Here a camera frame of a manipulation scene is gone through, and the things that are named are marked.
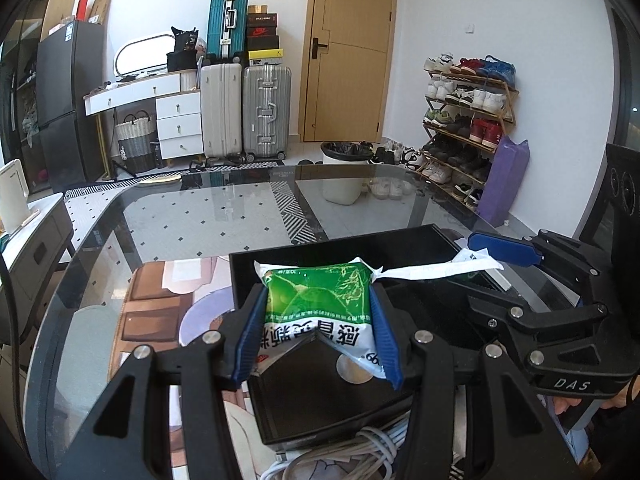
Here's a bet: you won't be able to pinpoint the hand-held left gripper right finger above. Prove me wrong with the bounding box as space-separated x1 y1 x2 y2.
367 284 571 480

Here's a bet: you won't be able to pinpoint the small round white disc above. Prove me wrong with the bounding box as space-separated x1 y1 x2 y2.
336 355 371 385

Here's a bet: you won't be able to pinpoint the oval vanity mirror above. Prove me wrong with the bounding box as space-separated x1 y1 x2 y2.
114 32 176 79

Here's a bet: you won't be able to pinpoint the grey sideboard cabinet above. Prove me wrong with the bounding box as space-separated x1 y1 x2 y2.
0 192 77 347

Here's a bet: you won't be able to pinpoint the rows of shoes on rack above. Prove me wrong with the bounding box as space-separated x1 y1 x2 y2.
422 52 518 209

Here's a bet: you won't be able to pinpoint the person's right hand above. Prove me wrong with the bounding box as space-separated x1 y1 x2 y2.
602 374 640 413

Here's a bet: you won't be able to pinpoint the white vanity dresser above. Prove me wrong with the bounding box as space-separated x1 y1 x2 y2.
82 70 203 167

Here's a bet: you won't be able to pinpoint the stack of shoe boxes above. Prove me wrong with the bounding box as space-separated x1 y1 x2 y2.
246 4 285 67

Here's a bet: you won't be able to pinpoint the black refrigerator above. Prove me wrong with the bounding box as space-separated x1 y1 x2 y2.
35 20 108 183

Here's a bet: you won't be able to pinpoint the group of shoes on floor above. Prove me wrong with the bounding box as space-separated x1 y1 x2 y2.
367 142 427 199

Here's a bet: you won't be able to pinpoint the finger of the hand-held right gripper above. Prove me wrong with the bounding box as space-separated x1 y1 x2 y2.
467 290 609 367
467 230 613 291

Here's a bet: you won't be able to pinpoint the wooden door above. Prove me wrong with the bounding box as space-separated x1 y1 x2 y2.
299 0 399 144

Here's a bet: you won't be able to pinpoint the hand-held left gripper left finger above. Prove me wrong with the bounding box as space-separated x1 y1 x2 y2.
75 285 269 480

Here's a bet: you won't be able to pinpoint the black storage tray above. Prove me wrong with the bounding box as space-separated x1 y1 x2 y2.
229 224 508 458

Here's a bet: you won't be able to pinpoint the brown cardboard box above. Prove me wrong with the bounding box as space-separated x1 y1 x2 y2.
90 0 114 26

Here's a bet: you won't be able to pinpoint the black bag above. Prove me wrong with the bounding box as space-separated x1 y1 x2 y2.
166 25 202 72

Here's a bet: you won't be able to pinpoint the white trash bin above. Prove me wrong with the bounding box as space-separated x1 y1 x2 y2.
320 141 374 205

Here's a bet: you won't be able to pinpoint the printed cartoon desk mat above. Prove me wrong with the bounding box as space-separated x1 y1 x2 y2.
112 255 481 480

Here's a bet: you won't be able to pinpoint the white suitcase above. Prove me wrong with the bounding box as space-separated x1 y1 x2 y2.
200 62 245 162

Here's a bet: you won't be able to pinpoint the white cable bundle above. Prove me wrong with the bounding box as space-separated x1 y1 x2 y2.
260 407 416 480

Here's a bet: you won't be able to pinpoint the silver suitcase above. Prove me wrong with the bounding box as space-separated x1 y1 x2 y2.
242 64 292 162

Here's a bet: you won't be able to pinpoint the purple rolled mat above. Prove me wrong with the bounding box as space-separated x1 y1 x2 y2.
476 135 530 228

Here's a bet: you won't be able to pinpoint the teal suitcase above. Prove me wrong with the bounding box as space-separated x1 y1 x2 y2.
206 0 250 64

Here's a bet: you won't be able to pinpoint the green medicine packet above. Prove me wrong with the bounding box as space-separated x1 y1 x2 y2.
253 256 401 381

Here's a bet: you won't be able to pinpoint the woven laundry basket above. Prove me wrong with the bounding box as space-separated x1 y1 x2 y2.
116 112 157 174

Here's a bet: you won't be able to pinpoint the wooden shoe rack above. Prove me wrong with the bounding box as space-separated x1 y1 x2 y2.
422 67 521 211

